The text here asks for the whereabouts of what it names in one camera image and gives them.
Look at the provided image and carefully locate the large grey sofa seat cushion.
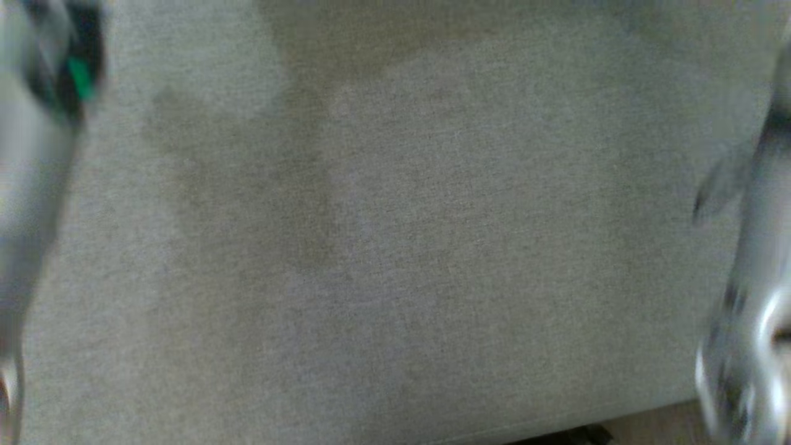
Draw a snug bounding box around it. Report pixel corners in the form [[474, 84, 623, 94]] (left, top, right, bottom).
[[0, 0, 791, 445]]

